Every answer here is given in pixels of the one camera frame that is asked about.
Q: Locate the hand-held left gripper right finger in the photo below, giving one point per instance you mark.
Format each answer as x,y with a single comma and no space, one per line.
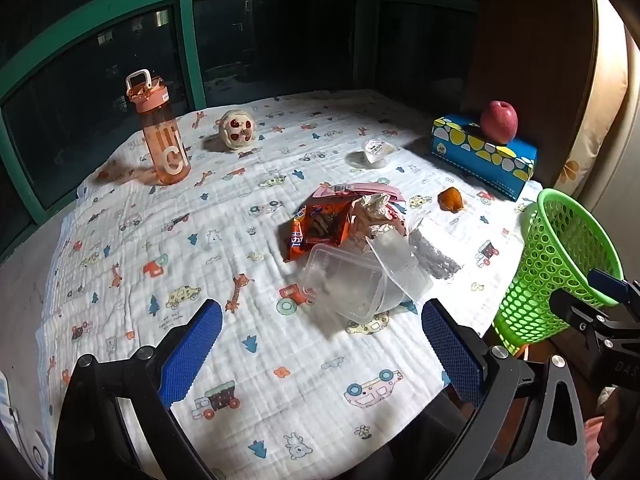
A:
452,355

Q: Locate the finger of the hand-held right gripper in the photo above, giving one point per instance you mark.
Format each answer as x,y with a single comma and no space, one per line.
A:
575,307
607,281

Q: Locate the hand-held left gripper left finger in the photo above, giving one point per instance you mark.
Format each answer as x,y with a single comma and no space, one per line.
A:
192,350

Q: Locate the green plastic basket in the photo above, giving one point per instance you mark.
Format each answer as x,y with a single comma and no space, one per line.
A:
545,260

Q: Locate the white foam fruit net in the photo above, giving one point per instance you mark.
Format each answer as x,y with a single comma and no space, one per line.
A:
435,257

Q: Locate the clear plastic lid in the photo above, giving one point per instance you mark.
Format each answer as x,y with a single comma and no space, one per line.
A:
400,265

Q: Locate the clear plastic container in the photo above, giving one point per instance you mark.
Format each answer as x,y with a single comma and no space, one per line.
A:
340,285

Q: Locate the orange peel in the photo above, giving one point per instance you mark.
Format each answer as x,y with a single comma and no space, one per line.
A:
450,199

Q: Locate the white red wrapper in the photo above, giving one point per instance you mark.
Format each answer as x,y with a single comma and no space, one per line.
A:
372,210

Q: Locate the orange snack wrapper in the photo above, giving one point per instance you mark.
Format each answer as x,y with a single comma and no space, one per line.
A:
312,225

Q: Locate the pink snack wrapper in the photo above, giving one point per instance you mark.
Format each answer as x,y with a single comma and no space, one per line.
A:
370,189

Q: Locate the pink cloth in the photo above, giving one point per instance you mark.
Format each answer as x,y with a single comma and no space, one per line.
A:
595,432

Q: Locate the printed white blanket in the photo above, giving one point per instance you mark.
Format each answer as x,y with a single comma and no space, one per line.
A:
200,210

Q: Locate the beige flowered pillow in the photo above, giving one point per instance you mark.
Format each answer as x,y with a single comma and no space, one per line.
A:
605,110

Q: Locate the blue dotted tissue box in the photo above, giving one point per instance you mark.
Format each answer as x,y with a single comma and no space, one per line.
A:
480,160

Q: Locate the red apple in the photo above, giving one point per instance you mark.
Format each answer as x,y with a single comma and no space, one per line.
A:
499,122

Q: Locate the white power strip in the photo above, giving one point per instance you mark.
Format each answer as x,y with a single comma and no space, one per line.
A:
10,410

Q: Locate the orange plastic water bottle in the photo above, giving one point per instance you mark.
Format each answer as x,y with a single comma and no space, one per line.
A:
162,145

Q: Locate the sealed clear jelly cup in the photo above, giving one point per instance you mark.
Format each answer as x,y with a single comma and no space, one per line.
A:
378,150

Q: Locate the round plush toy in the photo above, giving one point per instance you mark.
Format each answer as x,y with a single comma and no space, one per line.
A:
235,130

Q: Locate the brown wooden board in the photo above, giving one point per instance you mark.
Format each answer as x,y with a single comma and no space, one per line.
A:
530,35

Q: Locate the green window frame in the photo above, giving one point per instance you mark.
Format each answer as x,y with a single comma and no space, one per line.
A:
186,35

